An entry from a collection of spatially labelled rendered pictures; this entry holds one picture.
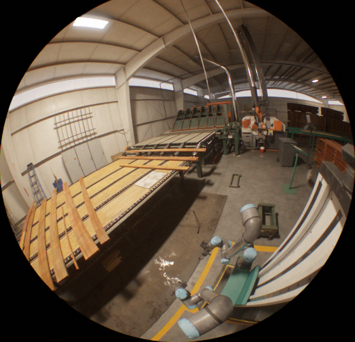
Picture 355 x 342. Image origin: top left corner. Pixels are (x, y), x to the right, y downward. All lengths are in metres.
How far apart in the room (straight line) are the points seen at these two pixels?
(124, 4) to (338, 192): 5.91
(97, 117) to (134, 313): 8.44
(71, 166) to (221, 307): 6.97
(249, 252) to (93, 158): 7.20
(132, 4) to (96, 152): 7.33
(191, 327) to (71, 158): 6.93
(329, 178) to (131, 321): 2.28
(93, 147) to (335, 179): 7.41
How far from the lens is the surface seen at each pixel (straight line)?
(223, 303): 0.59
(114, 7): 5.76
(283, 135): 6.91
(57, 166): 7.51
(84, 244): 1.78
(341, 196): 0.40
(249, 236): 0.77
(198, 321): 0.57
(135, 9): 5.94
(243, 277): 1.26
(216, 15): 6.96
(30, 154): 7.68
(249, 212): 0.79
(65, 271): 1.80
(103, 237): 1.65
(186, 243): 2.20
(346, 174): 0.39
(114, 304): 2.30
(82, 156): 7.03
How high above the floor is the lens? 1.92
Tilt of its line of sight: 22 degrees down
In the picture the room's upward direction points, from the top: 11 degrees counter-clockwise
